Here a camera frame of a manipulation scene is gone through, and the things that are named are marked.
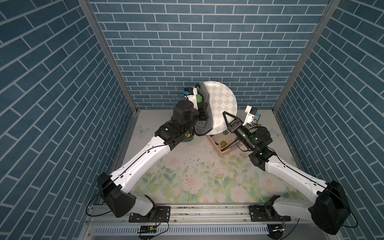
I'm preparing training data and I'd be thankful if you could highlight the square flower pattern plate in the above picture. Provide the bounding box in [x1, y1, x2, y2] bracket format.
[211, 131, 237, 151]

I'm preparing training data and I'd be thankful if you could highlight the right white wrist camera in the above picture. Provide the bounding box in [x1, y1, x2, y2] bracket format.
[243, 105, 261, 127]

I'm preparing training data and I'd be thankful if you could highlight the aluminium mounting rail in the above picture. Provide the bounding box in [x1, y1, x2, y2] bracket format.
[85, 203, 335, 226]

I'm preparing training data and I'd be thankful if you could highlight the round blue checkered plate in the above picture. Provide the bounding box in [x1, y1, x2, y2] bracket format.
[201, 81, 238, 135]

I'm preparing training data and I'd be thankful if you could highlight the teal stationery bin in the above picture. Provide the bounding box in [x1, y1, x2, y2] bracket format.
[182, 134, 195, 142]

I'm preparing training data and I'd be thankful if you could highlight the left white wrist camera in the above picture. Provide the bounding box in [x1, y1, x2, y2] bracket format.
[184, 87, 198, 110]

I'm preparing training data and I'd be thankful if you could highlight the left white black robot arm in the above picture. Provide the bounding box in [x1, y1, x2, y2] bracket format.
[97, 100, 213, 218]

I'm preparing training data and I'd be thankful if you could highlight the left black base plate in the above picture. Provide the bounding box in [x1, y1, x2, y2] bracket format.
[129, 206, 171, 223]

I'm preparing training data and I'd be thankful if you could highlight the left small circuit board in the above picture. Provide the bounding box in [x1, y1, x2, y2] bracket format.
[138, 226, 157, 235]

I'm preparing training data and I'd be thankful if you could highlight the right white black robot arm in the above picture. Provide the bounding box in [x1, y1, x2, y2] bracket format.
[223, 112, 352, 235]

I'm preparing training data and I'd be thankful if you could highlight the small circuit board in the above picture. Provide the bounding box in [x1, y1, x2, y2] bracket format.
[138, 226, 157, 235]
[267, 225, 285, 240]

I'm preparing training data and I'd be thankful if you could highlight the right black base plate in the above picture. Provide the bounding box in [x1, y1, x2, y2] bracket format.
[249, 205, 291, 223]

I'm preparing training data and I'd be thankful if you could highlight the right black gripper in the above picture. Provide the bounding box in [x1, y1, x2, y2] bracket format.
[224, 113, 256, 153]

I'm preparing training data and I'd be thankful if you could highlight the right small circuit board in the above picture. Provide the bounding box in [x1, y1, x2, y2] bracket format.
[267, 225, 285, 240]

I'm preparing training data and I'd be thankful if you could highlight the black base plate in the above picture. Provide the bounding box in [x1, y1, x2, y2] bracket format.
[249, 205, 291, 223]
[129, 206, 171, 223]

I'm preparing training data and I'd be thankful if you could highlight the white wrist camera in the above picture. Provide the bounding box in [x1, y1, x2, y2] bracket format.
[184, 87, 198, 110]
[243, 105, 261, 127]

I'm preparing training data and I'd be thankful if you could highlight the pink plastic basket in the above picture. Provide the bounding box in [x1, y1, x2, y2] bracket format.
[206, 131, 243, 157]

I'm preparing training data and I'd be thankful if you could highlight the grey green cleaning cloth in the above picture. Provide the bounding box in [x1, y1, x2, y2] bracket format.
[194, 83, 213, 136]

